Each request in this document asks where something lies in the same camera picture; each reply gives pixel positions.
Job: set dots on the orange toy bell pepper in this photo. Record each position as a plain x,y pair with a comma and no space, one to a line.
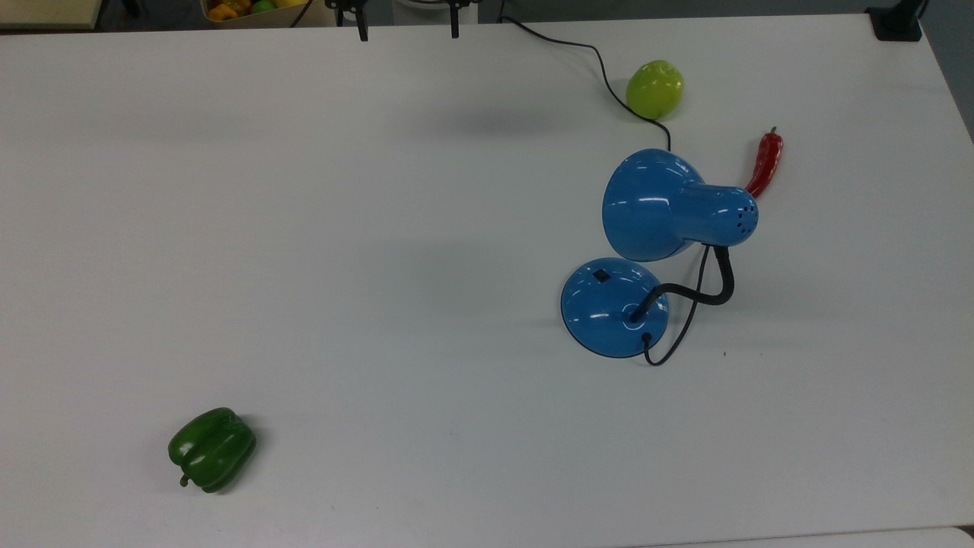
227,9

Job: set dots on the green apple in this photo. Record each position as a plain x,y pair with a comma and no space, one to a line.
654,90

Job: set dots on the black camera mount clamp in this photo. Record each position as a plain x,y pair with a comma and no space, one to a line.
896,21

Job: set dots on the small green toy fruit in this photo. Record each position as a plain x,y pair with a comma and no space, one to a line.
263,5

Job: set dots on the red chili pepper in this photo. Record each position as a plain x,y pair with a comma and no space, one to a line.
765,164

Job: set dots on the beige side table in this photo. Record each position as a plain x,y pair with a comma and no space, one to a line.
46,11

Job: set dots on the black Franka gripper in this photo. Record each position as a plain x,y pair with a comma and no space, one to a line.
335,3

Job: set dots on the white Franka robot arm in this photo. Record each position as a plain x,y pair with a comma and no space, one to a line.
426,11

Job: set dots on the cardboard box of toy food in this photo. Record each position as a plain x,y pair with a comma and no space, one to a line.
266,19

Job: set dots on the blue gooseneck desk lamp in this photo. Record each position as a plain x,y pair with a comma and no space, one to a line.
654,205

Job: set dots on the green bell pepper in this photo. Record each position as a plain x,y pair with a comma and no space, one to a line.
213,449

